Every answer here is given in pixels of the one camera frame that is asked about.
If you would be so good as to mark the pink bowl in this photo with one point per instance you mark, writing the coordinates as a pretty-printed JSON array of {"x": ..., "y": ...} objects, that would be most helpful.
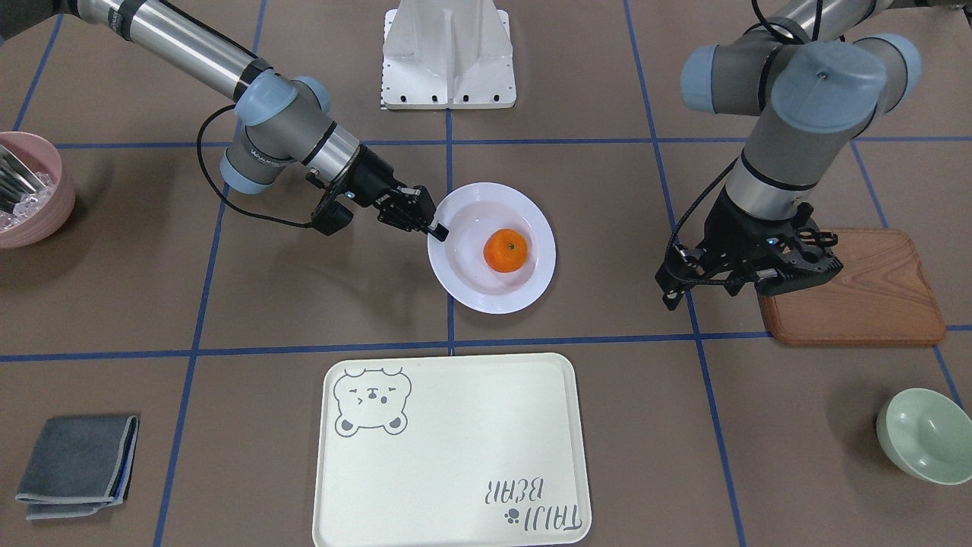
[{"x": 38, "y": 154}]

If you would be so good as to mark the metal scoop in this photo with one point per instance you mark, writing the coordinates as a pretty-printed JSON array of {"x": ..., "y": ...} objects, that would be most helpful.
[{"x": 15, "y": 176}]

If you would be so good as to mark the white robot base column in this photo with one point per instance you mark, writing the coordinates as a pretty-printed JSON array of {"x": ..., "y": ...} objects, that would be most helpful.
[{"x": 447, "y": 55}]

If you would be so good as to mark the green ceramic bowl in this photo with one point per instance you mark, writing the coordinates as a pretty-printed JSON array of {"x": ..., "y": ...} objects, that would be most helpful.
[{"x": 926, "y": 435}]

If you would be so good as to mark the cream bear tray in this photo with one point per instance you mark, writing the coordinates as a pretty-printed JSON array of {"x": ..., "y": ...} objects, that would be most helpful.
[{"x": 451, "y": 451}]

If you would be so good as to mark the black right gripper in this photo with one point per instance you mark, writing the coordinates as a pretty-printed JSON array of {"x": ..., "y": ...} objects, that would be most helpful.
[{"x": 370, "y": 182}]

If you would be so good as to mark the grey folded cloth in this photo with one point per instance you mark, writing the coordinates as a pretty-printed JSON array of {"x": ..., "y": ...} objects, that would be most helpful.
[{"x": 79, "y": 465}]

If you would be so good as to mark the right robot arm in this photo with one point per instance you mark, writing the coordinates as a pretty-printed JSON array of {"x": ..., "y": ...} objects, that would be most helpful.
[{"x": 284, "y": 121}]

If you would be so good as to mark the orange mandarin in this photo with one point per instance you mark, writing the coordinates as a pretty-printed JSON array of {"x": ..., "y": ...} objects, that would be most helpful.
[{"x": 505, "y": 251}]

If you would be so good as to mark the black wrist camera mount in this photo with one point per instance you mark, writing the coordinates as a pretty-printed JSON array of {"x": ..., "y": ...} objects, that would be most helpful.
[{"x": 329, "y": 216}]

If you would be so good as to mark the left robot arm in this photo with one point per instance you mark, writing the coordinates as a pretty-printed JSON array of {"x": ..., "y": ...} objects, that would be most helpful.
[{"x": 811, "y": 92}]

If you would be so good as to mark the white plate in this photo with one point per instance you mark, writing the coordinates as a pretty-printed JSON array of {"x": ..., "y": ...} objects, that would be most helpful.
[{"x": 472, "y": 213}]

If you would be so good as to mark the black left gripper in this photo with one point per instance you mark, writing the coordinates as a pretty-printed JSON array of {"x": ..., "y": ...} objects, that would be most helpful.
[{"x": 730, "y": 231}]

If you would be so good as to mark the wooden cutting board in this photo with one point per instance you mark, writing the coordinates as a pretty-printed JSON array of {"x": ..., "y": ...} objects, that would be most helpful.
[{"x": 881, "y": 298}]

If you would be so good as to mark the clear plastic ice pieces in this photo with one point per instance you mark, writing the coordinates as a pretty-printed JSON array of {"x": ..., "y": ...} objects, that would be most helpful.
[{"x": 27, "y": 205}]

